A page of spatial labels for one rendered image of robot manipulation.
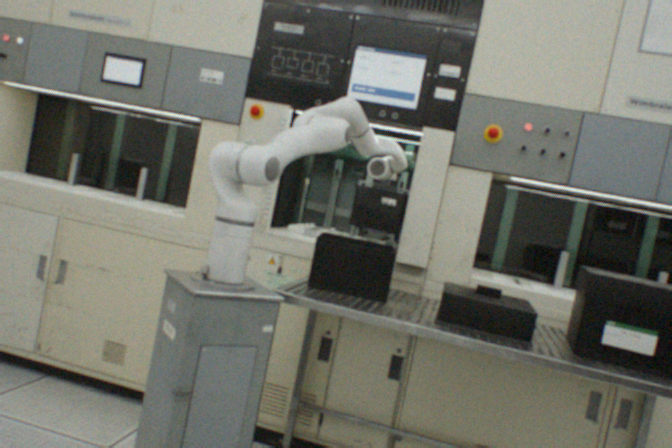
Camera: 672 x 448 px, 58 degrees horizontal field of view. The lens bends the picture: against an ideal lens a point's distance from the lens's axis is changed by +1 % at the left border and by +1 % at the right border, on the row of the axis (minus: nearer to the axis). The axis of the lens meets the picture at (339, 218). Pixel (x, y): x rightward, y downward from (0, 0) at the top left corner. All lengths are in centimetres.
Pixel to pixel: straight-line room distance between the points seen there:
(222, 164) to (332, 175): 163
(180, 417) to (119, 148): 188
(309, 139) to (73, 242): 137
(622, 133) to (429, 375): 116
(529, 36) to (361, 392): 153
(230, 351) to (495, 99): 136
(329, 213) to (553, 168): 137
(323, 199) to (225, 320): 175
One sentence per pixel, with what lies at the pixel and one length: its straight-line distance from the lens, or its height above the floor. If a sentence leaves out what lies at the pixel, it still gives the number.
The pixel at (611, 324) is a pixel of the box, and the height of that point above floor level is 88.
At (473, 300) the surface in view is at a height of 86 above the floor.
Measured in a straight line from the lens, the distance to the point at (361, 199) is 264.
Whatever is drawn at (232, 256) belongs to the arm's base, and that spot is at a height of 85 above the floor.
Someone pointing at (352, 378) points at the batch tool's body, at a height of 37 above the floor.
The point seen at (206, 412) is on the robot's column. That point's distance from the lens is 183.
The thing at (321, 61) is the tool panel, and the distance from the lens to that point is 254.
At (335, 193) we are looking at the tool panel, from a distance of 332.
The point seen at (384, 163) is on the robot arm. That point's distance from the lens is 241.
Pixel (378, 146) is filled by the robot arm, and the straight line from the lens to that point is 235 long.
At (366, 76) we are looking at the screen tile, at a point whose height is 156.
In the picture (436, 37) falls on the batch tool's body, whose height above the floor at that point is 175.
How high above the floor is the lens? 111
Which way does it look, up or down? 3 degrees down
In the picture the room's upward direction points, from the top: 11 degrees clockwise
